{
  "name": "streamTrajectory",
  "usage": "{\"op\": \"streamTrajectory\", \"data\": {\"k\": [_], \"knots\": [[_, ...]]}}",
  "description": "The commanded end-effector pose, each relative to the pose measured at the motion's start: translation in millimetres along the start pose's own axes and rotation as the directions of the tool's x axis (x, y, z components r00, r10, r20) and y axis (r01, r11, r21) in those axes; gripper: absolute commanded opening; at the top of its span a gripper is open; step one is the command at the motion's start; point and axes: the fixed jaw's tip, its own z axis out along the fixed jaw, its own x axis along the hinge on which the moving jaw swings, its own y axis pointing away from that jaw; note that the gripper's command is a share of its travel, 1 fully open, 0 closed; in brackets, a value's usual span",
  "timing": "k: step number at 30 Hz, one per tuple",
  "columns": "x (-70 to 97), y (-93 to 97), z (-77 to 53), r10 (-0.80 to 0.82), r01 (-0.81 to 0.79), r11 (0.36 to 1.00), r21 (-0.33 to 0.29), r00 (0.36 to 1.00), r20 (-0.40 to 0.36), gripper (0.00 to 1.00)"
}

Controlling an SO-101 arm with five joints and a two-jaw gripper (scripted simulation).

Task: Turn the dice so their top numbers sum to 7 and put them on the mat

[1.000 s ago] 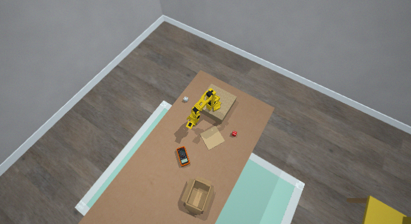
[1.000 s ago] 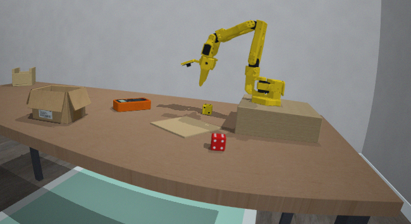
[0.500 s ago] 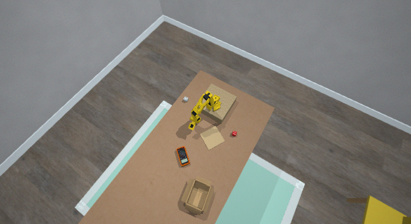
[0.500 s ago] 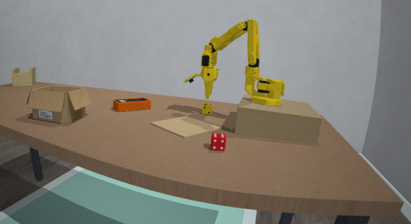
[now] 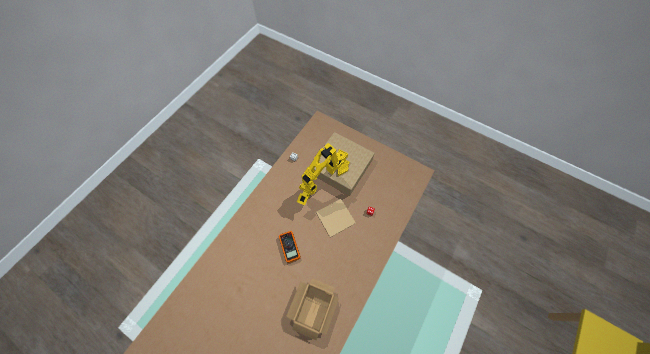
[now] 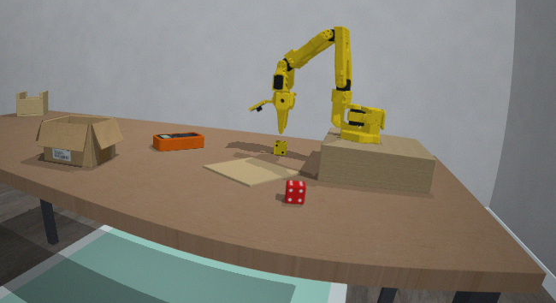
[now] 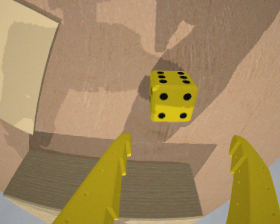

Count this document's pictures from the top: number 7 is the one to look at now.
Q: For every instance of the yellow die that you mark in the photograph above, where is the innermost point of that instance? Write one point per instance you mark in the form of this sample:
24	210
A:
172	96

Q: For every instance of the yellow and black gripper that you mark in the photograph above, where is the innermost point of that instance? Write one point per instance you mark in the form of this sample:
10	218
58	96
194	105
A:
97	200

